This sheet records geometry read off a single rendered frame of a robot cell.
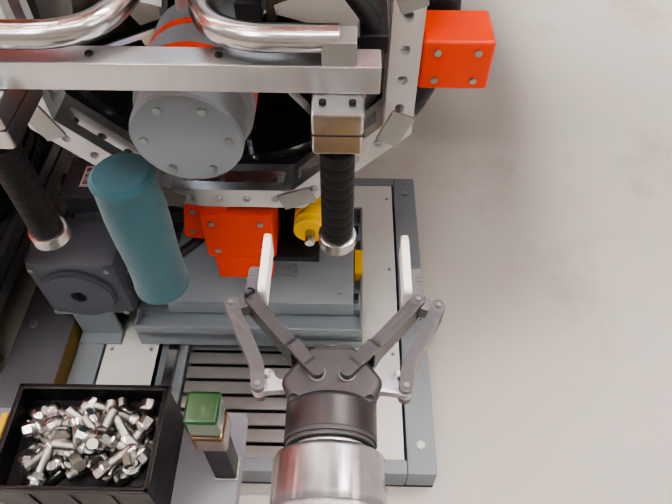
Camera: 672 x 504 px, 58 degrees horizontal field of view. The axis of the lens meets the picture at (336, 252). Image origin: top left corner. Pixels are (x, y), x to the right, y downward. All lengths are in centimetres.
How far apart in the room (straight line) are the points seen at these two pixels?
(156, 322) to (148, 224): 57
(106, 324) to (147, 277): 52
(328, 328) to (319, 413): 86
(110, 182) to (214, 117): 22
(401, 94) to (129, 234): 42
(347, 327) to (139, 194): 67
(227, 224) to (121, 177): 23
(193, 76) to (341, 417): 33
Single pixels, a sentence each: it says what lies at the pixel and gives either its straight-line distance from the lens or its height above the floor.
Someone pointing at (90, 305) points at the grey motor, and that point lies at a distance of 131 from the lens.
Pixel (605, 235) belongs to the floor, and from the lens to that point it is 186.
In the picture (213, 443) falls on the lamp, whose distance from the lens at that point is 77.
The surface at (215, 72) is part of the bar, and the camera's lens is 59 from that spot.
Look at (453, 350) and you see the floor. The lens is 152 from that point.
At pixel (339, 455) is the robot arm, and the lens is 46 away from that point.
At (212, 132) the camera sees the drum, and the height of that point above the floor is 86.
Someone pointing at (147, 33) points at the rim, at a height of 82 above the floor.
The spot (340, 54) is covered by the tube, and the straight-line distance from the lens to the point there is 57.
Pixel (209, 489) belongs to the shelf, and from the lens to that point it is 92.
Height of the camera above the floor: 131
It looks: 52 degrees down
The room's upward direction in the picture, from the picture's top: straight up
